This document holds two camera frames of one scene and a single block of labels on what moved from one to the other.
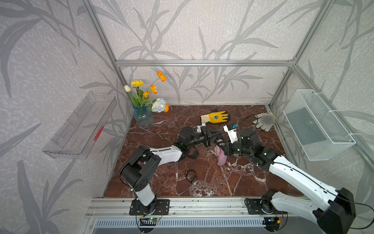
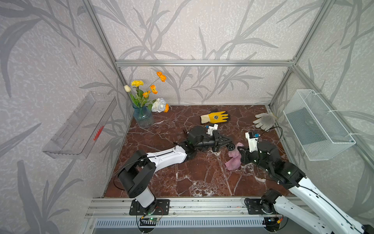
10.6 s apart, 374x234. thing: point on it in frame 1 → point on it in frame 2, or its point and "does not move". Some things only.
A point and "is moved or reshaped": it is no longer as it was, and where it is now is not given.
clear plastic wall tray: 76,138 does not move
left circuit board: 150,221 does not move
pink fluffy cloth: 221,157 → 234,162
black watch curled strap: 191,175 is moved or reshaped
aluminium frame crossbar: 290,63 does not move
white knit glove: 266,121 does not move
